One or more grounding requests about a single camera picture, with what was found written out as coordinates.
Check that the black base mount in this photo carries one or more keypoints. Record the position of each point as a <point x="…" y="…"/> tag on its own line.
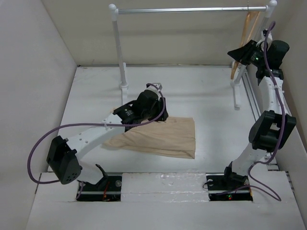
<point x="108" y="189"/>
<point x="220" y="189"/>

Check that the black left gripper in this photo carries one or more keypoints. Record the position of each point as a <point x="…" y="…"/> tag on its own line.
<point x="159" y="106"/>

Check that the wooden clothes hanger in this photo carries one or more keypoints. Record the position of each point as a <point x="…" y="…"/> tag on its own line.
<point x="249" y="26"/>

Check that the aluminium rail right side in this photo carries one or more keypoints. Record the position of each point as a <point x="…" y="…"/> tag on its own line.
<point x="251" y="96"/>

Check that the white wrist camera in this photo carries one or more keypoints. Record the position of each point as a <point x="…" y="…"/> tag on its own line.
<point x="262" y="40"/>
<point x="155" y="87"/>

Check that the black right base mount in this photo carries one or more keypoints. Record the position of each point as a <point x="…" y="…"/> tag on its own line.
<point x="220" y="189"/>

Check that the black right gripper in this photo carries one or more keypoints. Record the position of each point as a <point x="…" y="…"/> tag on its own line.
<point x="237" y="53"/>

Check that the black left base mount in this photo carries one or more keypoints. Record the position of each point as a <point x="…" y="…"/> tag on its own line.
<point x="108" y="189"/>

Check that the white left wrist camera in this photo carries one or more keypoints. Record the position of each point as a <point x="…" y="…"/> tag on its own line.
<point x="155" y="87"/>

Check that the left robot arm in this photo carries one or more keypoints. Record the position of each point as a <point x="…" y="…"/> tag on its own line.
<point x="65" y="154"/>

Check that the white clothes rack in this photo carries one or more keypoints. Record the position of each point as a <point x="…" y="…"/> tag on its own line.
<point x="265" y="14"/>

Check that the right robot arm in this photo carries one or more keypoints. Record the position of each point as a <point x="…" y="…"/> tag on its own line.
<point x="274" y="126"/>

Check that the beige trousers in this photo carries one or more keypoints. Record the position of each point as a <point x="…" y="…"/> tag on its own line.
<point x="175" y="137"/>

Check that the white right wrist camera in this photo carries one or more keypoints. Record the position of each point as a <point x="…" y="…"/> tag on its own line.
<point x="262" y="40"/>

